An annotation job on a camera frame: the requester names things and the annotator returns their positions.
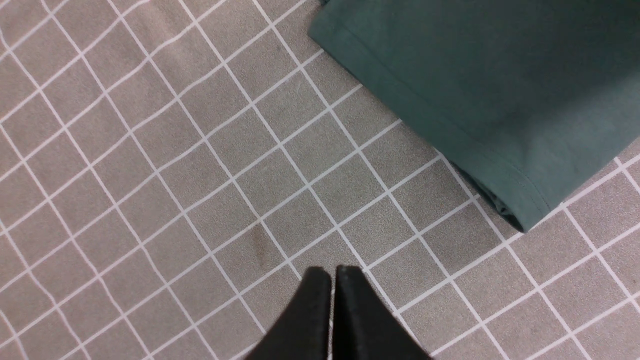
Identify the grey checked tablecloth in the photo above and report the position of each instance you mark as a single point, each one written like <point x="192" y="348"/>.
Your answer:
<point x="170" y="168"/>

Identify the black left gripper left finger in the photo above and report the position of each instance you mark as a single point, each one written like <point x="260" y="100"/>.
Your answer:
<point x="302" y="330"/>

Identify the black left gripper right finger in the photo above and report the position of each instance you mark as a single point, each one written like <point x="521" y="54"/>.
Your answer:
<point x="363" y="328"/>

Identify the green long-sleeve top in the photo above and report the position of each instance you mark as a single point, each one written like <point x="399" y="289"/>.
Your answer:
<point x="528" y="99"/>

